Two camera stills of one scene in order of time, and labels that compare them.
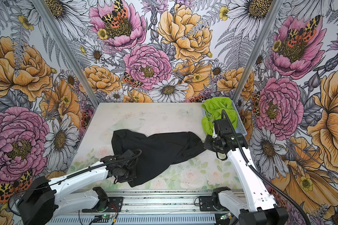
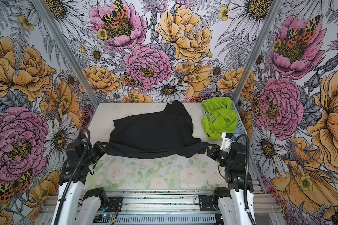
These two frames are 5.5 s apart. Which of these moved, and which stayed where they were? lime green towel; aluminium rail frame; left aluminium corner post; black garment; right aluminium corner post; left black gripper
Moved: black garment; left black gripper
Stayed: right aluminium corner post; aluminium rail frame; left aluminium corner post; lime green towel
